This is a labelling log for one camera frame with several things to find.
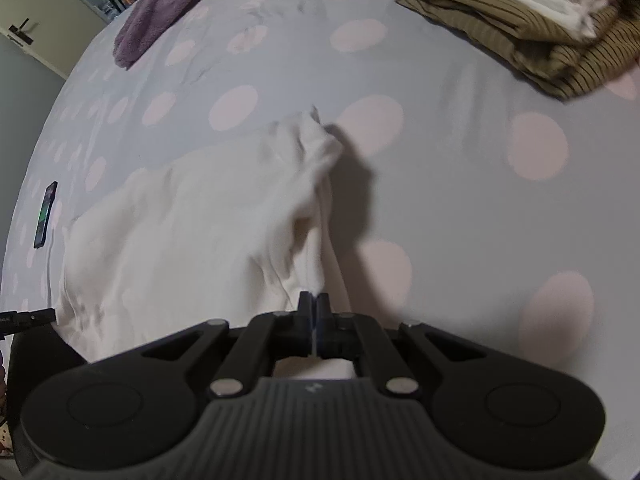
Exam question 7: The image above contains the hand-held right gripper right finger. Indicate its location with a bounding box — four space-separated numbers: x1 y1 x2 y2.
316 292 488 396

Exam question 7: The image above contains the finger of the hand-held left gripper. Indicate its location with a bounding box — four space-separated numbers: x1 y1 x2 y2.
0 308 57 338

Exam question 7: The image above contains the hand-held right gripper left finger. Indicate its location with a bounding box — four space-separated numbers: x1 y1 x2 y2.
140 290 317 401

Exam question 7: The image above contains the white shirt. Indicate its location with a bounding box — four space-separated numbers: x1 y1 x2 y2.
57 105 373 396

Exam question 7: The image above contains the black smartphone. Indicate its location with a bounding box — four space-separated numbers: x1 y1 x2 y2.
32 181 58 250

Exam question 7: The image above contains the grey polka dot bed sheet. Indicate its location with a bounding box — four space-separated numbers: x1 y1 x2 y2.
0 0 640 480

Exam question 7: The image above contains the beige door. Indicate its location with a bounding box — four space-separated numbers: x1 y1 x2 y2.
0 0 111 81

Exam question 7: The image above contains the purple fleece garment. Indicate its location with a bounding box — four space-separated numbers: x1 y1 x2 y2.
114 0 246 71

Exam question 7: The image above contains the striped olive folded garment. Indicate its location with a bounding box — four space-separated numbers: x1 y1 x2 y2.
395 0 640 101

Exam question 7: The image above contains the black door handle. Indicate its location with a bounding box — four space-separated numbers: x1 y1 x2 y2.
7 19 36 45

